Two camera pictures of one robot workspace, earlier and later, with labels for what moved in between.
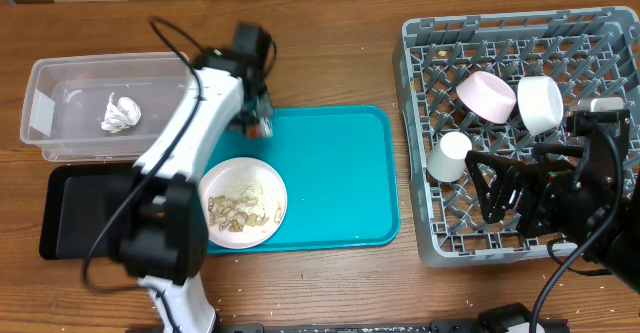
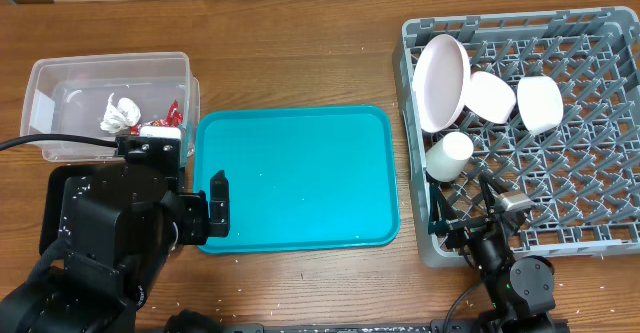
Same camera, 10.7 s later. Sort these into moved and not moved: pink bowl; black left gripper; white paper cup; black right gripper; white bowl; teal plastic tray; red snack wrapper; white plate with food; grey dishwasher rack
Moved: black left gripper; red snack wrapper; white plate with food; black right gripper
Not moved: teal plastic tray; white bowl; pink bowl; grey dishwasher rack; white paper cup
